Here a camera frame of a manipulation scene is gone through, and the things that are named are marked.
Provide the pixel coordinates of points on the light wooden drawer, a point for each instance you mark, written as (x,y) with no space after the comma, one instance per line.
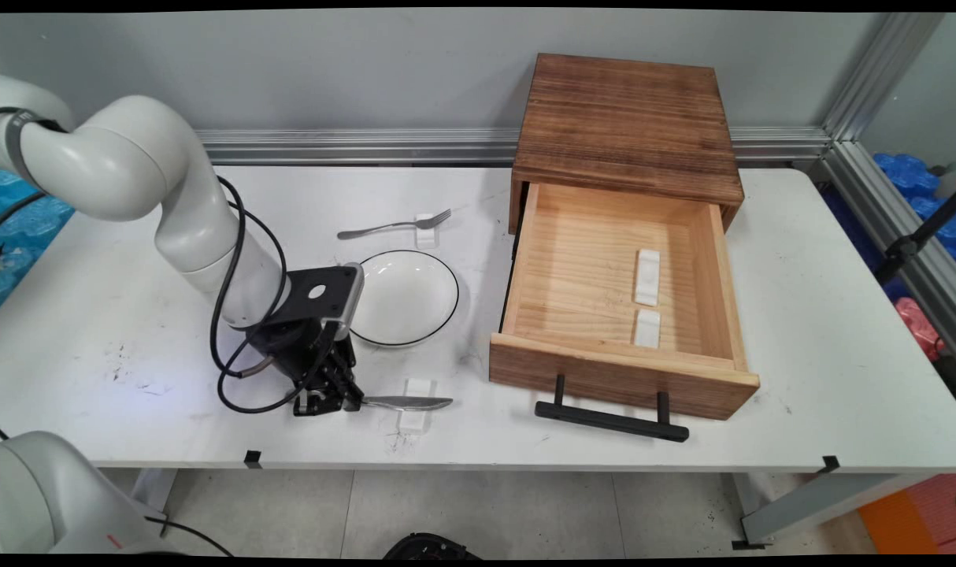
(580,268)

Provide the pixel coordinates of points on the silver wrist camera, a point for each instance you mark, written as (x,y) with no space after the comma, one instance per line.
(352,303)

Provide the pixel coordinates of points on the white plastic cutlery rest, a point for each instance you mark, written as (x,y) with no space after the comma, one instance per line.
(427,236)
(415,421)

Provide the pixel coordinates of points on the silver fork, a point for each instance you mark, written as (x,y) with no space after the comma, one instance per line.
(383,227)

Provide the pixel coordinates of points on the black stand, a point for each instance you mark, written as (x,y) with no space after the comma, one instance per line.
(911,242)

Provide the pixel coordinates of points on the long white plastic rest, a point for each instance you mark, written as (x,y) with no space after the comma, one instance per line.
(646,276)

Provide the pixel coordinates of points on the short white plastic rest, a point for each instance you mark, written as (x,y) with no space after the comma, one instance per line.
(647,329)

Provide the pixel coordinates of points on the grey metal table leg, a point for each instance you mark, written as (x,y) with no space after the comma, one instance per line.
(824,504)
(153,496)

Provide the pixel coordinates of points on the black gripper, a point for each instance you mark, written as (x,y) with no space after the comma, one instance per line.
(297,346)

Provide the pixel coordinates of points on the white plate with black rim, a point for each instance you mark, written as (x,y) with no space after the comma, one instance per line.
(411,299)

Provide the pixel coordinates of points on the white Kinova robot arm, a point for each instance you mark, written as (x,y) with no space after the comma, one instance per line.
(131,157)

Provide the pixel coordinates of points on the black round floor object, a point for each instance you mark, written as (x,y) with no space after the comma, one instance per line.
(431,547)

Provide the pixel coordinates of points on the upright aluminium frame post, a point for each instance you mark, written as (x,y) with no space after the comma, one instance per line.
(880,75)

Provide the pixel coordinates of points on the red plastic bag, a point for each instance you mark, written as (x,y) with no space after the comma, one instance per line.
(919,323)

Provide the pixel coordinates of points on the orange box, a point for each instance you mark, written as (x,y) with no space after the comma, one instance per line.
(915,516)

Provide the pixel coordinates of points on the blue plastic bags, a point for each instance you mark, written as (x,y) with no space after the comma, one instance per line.
(29,244)
(907,175)

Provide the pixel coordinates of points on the aluminium side frame rail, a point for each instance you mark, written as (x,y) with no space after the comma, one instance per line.
(895,228)

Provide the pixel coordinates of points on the dark wooden drawer cabinet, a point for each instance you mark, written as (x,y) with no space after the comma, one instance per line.
(628,118)

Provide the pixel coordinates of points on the black tape marker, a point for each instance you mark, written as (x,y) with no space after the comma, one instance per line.
(253,459)
(831,463)

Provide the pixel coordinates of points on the horizontal aluminium frame rail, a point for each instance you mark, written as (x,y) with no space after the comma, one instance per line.
(368,146)

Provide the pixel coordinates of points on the silver table knife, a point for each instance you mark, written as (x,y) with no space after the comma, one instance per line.
(411,403)

